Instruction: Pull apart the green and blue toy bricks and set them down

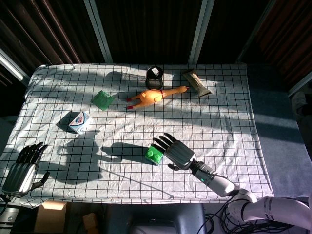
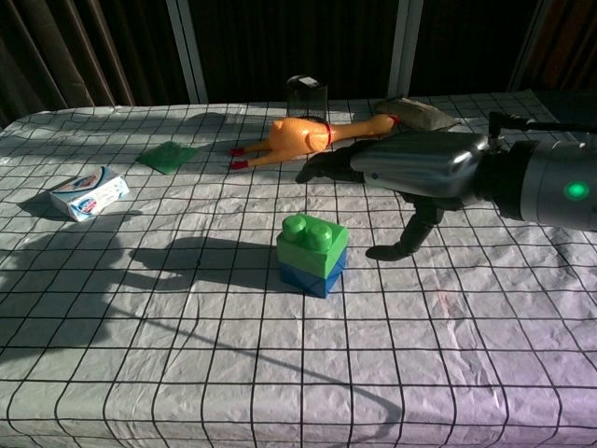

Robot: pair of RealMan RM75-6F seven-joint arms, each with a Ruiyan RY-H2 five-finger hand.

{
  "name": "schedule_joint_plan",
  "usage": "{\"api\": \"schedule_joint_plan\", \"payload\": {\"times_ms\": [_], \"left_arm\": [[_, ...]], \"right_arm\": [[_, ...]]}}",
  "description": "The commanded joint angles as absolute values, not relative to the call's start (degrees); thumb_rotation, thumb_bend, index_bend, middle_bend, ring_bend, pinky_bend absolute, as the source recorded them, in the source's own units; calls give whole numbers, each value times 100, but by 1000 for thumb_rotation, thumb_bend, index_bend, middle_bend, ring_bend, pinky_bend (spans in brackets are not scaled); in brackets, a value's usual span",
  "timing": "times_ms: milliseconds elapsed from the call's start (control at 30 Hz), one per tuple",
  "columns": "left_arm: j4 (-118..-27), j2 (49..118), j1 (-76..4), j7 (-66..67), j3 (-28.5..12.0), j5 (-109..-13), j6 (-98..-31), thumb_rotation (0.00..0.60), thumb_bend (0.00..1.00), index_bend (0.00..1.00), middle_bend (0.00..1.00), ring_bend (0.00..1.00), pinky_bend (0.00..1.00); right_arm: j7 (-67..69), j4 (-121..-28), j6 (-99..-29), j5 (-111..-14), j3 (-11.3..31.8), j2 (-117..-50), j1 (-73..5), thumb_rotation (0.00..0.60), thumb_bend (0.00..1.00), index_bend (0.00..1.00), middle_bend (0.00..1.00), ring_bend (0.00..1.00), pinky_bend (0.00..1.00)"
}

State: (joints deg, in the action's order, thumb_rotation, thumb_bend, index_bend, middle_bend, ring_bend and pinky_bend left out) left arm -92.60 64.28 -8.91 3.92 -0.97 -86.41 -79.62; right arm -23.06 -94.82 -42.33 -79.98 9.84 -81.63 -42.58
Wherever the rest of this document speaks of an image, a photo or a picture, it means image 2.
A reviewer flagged white grid tablecloth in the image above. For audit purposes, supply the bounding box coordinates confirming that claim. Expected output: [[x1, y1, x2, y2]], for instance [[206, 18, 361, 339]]
[[0, 91, 597, 448]]

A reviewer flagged green flat packet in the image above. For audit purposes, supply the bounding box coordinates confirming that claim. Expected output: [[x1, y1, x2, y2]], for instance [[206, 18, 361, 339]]
[[135, 141, 202, 175]]

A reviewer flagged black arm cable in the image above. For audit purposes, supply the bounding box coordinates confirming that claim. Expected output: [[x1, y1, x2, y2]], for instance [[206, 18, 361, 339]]
[[487, 110, 597, 151]]

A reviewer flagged white blue soap box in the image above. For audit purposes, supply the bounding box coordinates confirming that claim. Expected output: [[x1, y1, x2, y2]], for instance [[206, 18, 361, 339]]
[[49, 166, 132, 223]]

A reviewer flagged white window frame post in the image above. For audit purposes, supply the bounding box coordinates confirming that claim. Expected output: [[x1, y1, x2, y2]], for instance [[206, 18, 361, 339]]
[[166, 0, 209, 105], [386, 0, 423, 100]]

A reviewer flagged dark brown curtain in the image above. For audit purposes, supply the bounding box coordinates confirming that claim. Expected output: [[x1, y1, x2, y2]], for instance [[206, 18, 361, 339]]
[[0, 0, 190, 127]]

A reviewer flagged blue building block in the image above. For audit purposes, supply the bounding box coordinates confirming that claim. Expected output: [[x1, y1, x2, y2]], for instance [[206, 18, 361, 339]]
[[278, 248, 349, 298]]

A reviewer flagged grey pouch bag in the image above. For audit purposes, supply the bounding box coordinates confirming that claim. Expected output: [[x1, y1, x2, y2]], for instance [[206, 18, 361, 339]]
[[375, 96, 462, 133]]

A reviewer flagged dark transparent cup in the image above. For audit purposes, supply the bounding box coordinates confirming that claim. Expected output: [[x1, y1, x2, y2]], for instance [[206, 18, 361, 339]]
[[286, 74, 328, 123]]

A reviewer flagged yellow rubber chicken toy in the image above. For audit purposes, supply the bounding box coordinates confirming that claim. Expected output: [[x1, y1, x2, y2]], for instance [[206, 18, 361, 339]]
[[228, 114, 401, 171]]

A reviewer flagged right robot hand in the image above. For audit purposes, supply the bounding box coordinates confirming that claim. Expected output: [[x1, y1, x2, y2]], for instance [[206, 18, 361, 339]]
[[295, 132, 496, 262]]

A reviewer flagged green building block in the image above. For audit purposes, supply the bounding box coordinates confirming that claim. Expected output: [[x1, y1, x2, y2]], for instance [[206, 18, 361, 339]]
[[275, 213, 350, 280]]

